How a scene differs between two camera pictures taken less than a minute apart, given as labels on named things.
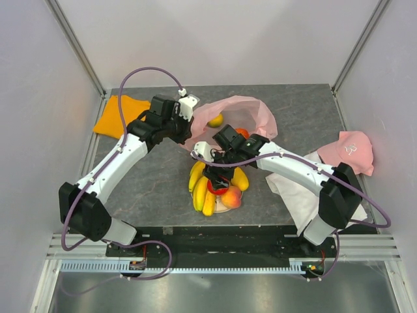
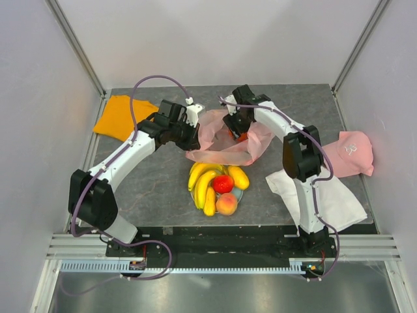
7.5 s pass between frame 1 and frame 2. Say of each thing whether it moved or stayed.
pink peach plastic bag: moved
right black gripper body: moved
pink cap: stayed
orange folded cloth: stayed
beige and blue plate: moved
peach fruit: moved
